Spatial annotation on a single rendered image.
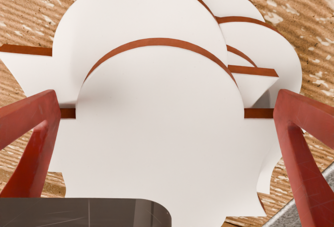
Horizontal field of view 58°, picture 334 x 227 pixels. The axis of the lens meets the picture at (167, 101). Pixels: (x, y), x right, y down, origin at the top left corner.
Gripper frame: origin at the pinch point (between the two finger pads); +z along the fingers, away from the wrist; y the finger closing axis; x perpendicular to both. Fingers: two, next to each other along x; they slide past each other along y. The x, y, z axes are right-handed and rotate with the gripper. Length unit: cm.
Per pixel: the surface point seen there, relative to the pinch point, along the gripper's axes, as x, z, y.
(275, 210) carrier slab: 16.3, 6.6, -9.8
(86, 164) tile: 4.2, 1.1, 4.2
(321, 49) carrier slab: 0.5, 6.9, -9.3
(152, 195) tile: 6.7, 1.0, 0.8
